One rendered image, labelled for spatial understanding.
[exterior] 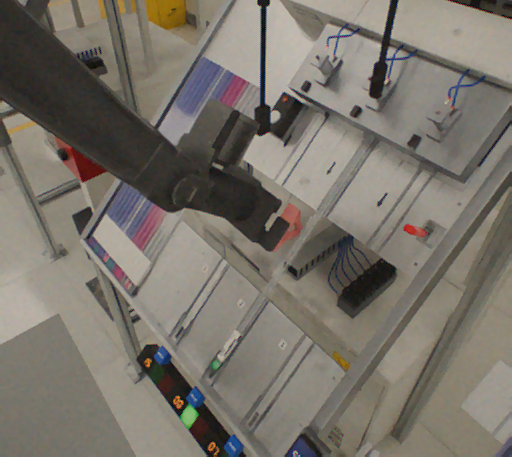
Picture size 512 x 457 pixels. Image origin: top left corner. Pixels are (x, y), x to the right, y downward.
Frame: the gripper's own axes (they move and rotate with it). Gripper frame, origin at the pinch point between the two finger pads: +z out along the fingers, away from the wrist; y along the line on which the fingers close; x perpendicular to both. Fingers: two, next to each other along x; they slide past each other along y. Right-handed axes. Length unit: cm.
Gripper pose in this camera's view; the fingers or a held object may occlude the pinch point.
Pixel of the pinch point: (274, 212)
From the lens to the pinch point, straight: 68.0
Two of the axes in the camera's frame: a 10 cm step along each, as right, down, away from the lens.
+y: -6.6, -5.2, 5.5
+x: -5.3, 8.3, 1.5
